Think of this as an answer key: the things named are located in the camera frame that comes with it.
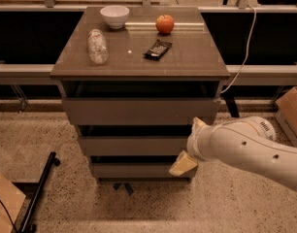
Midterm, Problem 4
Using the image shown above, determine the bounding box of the drawer grey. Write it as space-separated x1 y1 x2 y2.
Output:
87 161 199 180
62 98 220 125
78 137 187 156

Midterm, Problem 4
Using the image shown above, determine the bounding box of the black metal stand leg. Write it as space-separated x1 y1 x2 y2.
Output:
18 151 60 233

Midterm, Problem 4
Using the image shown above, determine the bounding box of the white ceramic bowl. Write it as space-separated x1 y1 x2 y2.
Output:
100 5 130 29

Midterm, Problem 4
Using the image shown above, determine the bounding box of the red apple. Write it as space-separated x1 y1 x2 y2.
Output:
155 15 174 34

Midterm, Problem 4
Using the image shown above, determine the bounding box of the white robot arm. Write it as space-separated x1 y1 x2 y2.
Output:
169 116 297 192

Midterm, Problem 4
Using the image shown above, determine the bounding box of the cardboard box left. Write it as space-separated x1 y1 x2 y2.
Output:
0 172 25 233

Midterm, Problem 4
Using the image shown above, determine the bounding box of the white cable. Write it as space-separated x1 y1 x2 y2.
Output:
219 4 258 95

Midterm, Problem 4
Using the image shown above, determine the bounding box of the black thin cable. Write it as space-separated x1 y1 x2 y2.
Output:
0 191 18 233

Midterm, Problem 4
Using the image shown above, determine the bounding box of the cardboard box right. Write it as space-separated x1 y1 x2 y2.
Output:
276 86 297 147

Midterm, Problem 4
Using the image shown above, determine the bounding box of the cardboard box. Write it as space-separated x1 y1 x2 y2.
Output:
276 86 297 147
0 172 25 233

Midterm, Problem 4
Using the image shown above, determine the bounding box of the clear plastic bottle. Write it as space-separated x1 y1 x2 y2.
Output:
87 29 109 64

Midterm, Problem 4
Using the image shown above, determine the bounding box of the brown drawer cabinet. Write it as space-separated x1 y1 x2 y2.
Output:
50 7 229 182

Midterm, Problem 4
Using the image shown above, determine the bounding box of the black snack bar packet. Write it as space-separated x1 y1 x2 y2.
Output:
143 39 172 61

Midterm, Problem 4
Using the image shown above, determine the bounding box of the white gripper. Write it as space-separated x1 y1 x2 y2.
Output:
169 117 211 177

